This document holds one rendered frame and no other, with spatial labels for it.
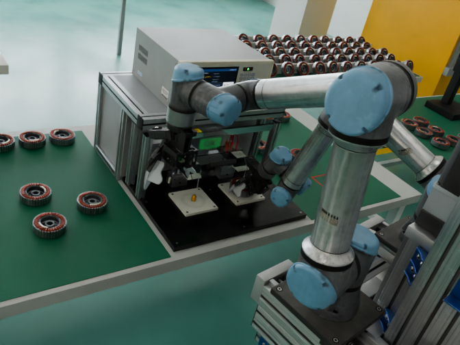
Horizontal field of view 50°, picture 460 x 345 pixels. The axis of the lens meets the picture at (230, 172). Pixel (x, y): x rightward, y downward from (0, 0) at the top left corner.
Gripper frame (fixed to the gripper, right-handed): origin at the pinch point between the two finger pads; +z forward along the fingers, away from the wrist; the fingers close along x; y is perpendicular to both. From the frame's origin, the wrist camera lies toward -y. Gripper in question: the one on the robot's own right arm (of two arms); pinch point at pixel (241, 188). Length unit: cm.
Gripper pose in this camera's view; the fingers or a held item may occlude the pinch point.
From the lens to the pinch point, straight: 212.2
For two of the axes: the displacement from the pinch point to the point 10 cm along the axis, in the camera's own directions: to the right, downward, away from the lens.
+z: -4.1, 4.6, 7.9
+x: 8.6, -0.9, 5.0
